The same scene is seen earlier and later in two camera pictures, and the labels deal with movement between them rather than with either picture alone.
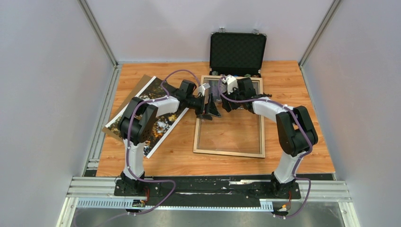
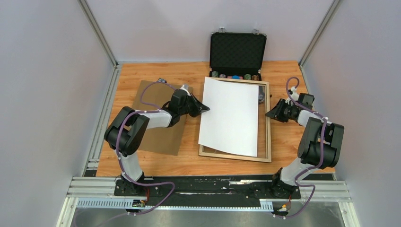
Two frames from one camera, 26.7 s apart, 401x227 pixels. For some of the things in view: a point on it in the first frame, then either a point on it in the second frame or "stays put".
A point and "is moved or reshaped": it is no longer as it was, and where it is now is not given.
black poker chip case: [237, 54] stays put
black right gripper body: [235, 96] to [287, 111]
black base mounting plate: [207, 190] stays put
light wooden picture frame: [210, 152] is moved or reshaped
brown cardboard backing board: [143, 82] to [152, 95]
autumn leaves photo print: [165, 123] to [231, 123]
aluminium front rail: [100, 195] stays put
